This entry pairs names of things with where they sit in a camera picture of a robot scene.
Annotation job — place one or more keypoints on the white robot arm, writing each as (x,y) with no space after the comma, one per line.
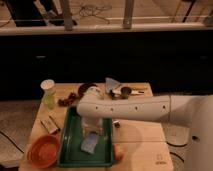
(192,111)

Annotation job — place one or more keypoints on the orange round object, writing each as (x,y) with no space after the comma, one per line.
(118,152)

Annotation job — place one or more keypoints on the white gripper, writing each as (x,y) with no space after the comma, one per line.
(90,124)

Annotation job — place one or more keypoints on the grey blue cloth piece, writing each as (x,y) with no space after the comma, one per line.
(111,84)

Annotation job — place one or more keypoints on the light blue sponge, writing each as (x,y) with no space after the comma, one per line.
(89,142)

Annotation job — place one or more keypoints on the small dark metal cup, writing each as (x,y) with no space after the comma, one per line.
(125,92)

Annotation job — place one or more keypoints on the orange plastic bowl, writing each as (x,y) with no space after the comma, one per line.
(43,151)

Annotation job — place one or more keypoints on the small brown box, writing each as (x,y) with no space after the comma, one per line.
(50,125)

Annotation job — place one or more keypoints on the green plastic tray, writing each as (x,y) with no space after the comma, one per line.
(77,150)

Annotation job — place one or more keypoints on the reddish brown toy food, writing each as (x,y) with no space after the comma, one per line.
(67,101)

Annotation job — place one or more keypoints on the dark red round plate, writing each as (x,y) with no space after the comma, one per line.
(83,88)

